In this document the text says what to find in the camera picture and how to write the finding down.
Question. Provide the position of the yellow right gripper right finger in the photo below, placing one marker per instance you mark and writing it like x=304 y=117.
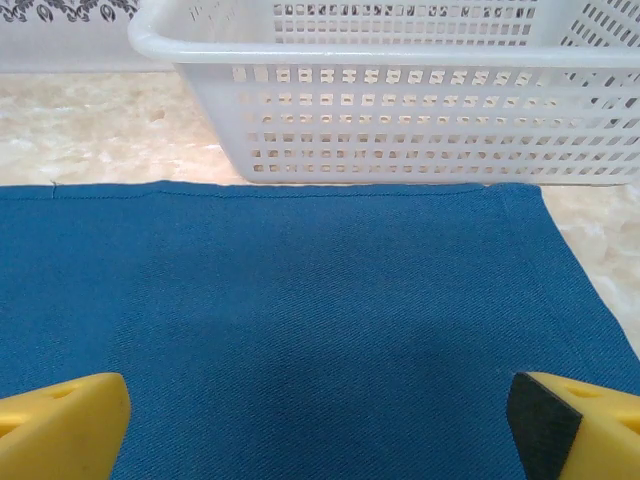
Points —
x=590 y=435

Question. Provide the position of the white plastic perforated basket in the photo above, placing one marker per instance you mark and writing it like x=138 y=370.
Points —
x=400 y=115

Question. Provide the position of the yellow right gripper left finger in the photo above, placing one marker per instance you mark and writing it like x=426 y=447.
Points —
x=60 y=430

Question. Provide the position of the blue long pants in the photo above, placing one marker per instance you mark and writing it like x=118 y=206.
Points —
x=310 y=300

